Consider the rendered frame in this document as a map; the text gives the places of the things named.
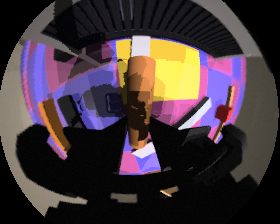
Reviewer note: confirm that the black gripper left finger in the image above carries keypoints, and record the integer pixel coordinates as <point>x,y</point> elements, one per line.
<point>109,141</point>

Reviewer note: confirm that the red cube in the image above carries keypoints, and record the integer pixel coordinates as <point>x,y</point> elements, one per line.
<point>223,113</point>

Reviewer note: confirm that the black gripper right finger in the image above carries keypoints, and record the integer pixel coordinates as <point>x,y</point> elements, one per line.
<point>168,141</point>

